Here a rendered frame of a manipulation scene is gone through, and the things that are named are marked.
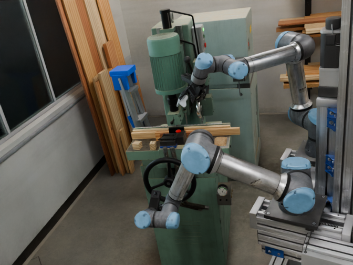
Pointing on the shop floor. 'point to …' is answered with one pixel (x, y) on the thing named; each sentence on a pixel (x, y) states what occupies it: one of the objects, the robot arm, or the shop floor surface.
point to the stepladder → (119, 74)
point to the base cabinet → (196, 227)
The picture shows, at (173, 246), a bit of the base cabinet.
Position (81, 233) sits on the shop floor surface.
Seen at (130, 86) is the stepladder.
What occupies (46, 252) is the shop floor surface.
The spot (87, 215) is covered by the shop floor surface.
